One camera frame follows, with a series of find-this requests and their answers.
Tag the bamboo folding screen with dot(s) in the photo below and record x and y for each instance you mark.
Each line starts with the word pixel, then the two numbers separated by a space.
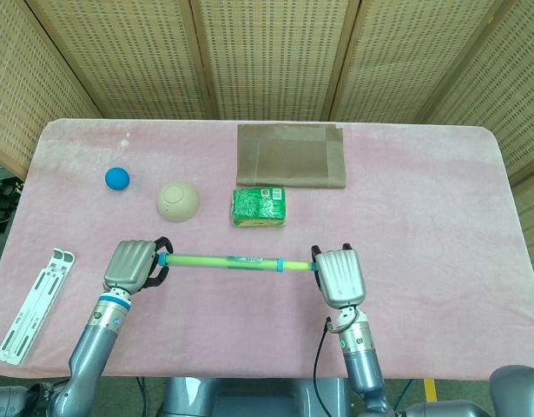
pixel 266 56

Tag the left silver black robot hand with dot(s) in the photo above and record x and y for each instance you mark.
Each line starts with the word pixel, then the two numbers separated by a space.
pixel 127 265

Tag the blue-green water pump toy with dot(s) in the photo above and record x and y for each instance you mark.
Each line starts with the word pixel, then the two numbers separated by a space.
pixel 197 260

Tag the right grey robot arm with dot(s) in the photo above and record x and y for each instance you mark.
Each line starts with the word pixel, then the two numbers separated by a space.
pixel 362 360

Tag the pink tablecloth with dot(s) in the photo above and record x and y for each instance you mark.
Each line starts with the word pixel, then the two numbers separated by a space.
pixel 227 326

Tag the blue ball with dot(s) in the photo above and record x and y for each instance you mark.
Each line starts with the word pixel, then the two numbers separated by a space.
pixel 117 179

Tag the black floor equipment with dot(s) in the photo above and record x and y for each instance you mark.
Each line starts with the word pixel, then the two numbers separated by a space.
pixel 1 202

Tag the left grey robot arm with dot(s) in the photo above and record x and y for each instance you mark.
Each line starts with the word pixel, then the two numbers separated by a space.
pixel 93 347

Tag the grey robot torso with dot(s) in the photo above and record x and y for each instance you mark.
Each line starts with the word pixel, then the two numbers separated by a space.
pixel 258 397

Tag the brown folded cloth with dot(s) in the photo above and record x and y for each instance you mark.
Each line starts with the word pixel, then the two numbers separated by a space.
pixel 290 156

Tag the white folding stand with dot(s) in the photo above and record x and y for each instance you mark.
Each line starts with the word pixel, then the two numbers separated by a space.
pixel 36 299

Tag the beige upturned bowl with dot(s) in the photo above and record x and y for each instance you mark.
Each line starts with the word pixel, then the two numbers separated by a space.
pixel 178 202

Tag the green packaged sponge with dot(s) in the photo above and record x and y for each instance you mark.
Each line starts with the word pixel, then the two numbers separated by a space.
pixel 260 207

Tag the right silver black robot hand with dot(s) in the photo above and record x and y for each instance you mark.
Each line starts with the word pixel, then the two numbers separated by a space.
pixel 340 278

